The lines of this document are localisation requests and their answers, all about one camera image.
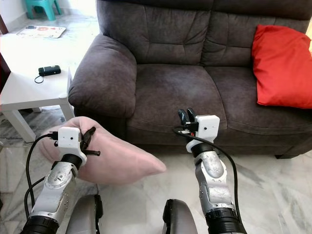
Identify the pink pillow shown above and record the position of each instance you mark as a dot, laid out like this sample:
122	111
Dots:
126	163

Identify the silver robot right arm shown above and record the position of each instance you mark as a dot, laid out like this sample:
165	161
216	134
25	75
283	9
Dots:
214	180

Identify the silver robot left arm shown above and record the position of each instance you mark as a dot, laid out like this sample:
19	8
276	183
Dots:
56	192

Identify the dark brown fabric sofa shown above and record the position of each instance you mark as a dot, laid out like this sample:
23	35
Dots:
175	87

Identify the red pillow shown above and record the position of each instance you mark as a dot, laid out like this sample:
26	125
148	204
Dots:
282	68

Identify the colourful printed floor mat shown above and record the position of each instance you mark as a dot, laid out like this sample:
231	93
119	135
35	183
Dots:
41	31

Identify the white side table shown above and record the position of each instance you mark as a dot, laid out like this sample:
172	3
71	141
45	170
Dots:
29	90

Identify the grey robot left leg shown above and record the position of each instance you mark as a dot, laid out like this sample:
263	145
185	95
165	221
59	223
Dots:
83	219

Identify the grey robot leg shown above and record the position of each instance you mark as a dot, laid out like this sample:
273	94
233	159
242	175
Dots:
83	219
180	219

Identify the grey robot right leg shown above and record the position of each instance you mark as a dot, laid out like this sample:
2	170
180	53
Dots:
180	219

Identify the dark wooden door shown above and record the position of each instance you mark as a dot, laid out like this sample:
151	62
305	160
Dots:
4	73

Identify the green plastic chair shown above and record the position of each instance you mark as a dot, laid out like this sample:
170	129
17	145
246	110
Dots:
41	3

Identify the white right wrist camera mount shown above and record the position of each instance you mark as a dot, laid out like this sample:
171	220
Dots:
207	126

